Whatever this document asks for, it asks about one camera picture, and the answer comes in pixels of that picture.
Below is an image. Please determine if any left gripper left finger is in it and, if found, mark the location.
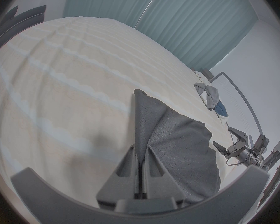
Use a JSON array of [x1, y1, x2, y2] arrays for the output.
[[96, 146, 140, 203]]

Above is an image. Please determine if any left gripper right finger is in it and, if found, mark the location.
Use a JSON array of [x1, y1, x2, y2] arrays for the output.
[[142, 146, 185, 202]]

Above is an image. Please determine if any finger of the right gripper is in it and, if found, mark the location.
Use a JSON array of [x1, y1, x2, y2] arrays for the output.
[[228, 127, 248, 145], [213, 141, 229, 157]]

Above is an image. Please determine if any black long-sleeved top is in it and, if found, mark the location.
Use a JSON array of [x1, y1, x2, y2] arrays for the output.
[[133, 89, 221, 205]]

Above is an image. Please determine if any bed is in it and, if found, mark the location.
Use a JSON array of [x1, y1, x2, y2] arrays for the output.
[[0, 16, 264, 207]]

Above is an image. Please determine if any dark blue garment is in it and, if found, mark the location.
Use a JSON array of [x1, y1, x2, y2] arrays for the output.
[[213, 101, 228, 116]]

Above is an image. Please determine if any grey garment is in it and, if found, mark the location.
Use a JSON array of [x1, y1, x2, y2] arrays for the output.
[[194, 83, 220, 110]]

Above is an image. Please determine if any white printed pillow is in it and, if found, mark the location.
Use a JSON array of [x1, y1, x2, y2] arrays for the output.
[[192, 70, 211, 84]]

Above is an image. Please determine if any blue-green curtain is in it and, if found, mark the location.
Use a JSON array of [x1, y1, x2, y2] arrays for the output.
[[134, 0, 257, 72], [63, 0, 165, 30]]

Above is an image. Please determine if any black chest of drawers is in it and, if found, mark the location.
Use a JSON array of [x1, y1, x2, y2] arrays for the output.
[[0, 5, 47, 55]]

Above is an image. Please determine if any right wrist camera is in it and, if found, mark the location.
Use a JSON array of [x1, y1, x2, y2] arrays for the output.
[[254, 134, 270, 151]]

